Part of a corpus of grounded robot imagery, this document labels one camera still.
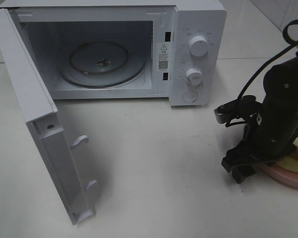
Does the round door release button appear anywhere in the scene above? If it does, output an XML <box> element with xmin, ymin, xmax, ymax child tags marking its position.
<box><xmin>182</xmin><ymin>91</ymin><xmax>198</xmax><ymax>103</ymax></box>

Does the upper white power knob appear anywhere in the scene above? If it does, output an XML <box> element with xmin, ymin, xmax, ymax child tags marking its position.
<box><xmin>189</xmin><ymin>35</ymin><xmax>209</xmax><ymax>57</ymax></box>

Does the white bread sandwich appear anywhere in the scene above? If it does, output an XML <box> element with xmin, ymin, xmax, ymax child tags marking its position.
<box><xmin>277</xmin><ymin>145</ymin><xmax>298</xmax><ymax>173</ymax></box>

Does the lower white timer knob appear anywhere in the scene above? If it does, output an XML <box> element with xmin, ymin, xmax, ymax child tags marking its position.
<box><xmin>185</xmin><ymin>68</ymin><xmax>203</xmax><ymax>86</ymax></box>

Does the glass microwave turntable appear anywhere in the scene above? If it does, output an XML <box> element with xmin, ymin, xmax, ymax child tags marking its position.
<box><xmin>59</xmin><ymin>41</ymin><xmax>150</xmax><ymax>89</ymax></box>

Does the white microwave oven body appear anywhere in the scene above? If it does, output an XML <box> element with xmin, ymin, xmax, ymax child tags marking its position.
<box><xmin>0</xmin><ymin>0</ymin><xmax>226</xmax><ymax>106</ymax></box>

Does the pink round plate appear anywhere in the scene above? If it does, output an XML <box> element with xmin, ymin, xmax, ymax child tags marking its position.
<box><xmin>258</xmin><ymin>160</ymin><xmax>298</xmax><ymax>189</ymax></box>

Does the white microwave door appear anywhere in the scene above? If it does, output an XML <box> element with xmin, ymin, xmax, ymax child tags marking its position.
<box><xmin>0</xmin><ymin>8</ymin><xmax>95</xmax><ymax>225</ymax></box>

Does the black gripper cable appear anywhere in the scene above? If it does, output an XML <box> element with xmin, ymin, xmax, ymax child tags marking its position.
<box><xmin>223</xmin><ymin>19</ymin><xmax>298</xmax><ymax>127</ymax></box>

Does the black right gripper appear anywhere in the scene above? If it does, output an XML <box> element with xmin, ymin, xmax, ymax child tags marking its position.
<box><xmin>222</xmin><ymin>114</ymin><xmax>298</xmax><ymax>184</ymax></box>

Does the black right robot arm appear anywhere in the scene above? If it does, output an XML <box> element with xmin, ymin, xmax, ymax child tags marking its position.
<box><xmin>214</xmin><ymin>52</ymin><xmax>298</xmax><ymax>183</ymax></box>

